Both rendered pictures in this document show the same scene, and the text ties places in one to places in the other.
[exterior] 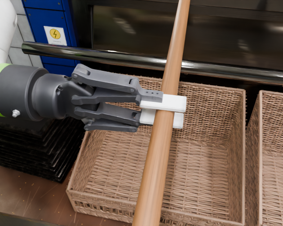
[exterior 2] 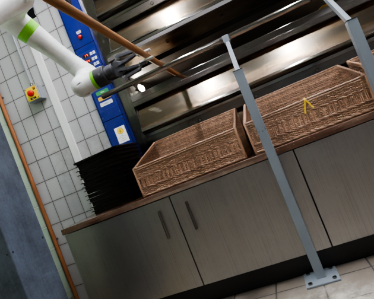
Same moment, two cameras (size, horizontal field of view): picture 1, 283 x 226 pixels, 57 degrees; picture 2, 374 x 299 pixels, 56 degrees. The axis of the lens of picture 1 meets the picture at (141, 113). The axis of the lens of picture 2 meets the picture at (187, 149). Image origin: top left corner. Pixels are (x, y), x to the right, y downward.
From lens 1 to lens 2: 1.57 m
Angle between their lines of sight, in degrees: 47
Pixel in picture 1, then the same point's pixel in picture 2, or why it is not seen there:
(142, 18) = (162, 101)
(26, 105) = (101, 69)
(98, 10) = (140, 110)
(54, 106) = (110, 67)
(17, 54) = not seen: hidden behind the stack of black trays
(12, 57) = not seen: hidden behind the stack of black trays
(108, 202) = (158, 162)
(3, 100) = (94, 72)
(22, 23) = (102, 137)
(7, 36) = not seen: hidden behind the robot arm
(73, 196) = (138, 172)
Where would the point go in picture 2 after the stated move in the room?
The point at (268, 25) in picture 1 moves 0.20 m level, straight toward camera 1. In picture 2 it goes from (224, 72) to (210, 71)
